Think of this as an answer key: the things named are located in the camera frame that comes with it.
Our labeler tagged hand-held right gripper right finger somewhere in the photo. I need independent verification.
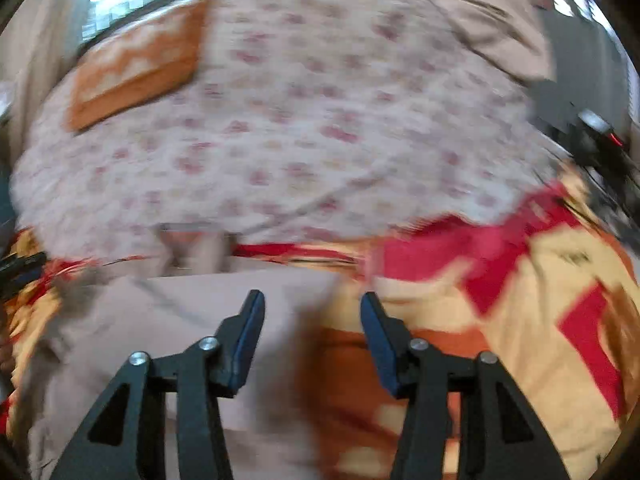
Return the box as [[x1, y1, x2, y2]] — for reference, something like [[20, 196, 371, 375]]
[[360, 291, 571, 480]]

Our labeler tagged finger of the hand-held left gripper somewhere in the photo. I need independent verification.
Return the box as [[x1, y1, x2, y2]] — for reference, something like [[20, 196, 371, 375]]
[[0, 252, 49, 302]]

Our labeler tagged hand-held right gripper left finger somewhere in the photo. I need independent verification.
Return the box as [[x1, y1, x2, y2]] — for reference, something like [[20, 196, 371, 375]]
[[50, 289, 266, 480]]

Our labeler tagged beige zip jacket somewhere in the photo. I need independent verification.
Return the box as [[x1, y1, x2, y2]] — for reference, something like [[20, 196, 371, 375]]
[[27, 224, 353, 480]]

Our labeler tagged orange red printed blanket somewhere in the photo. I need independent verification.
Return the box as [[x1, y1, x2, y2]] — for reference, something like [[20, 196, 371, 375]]
[[0, 167, 640, 480]]

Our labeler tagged beige curtain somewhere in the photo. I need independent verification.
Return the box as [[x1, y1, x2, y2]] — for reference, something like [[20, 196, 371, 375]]
[[0, 0, 107, 163]]

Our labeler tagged floral quilt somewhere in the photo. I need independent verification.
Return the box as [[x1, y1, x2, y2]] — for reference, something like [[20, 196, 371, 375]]
[[10, 0, 568, 263]]

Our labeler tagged orange checkered cushion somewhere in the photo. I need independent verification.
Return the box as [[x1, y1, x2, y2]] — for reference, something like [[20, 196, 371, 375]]
[[65, 0, 212, 134]]

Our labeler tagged black electronic device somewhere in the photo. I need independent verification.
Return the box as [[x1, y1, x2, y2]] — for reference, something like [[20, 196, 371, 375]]
[[570, 109, 632, 181]]

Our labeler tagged beige cloth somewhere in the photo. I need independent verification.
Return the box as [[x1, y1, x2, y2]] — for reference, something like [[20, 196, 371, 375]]
[[320, 0, 557, 85]]

